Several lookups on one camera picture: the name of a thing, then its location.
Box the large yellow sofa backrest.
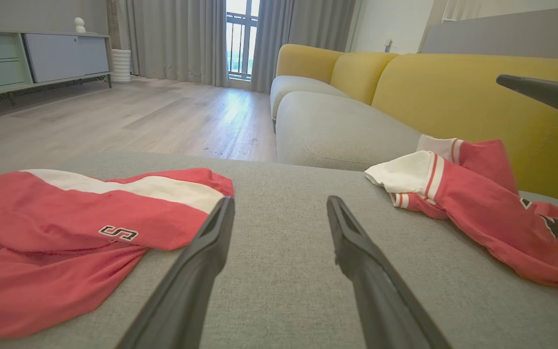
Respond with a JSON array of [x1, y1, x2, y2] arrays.
[[372, 53, 558, 209]]

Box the grey sofa seat cushion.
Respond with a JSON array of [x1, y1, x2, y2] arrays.
[[276, 91, 422, 171], [270, 75, 350, 119]]

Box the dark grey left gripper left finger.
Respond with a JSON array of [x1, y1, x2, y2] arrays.
[[117, 196, 236, 349]]

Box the grey curtain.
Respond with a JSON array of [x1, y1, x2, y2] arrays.
[[126, 0, 229, 88], [251, 0, 357, 94]]

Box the grey and green TV cabinet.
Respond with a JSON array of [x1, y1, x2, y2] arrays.
[[0, 30, 113, 105]]

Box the large grey sofa seat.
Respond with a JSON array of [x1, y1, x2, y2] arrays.
[[0, 153, 558, 349]]

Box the white ribbed floor vase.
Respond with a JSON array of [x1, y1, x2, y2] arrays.
[[111, 48, 132, 84]]

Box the balcony window with railing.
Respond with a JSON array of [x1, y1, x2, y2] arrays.
[[226, 0, 260, 80]]

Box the yellow sofa backrest cushion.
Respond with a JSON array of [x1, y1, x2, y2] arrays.
[[330, 52, 399, 105], [277, 44, 343, 84]]

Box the red shorts with white stripe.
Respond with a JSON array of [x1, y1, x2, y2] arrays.
[[0, 168, 235, 339]]

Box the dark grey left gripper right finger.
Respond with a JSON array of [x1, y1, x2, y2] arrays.
[[326, 195, 454, 349]]

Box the red basketball jersey white sleeves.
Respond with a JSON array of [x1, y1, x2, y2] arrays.
[[365, 134, 558, 290]]

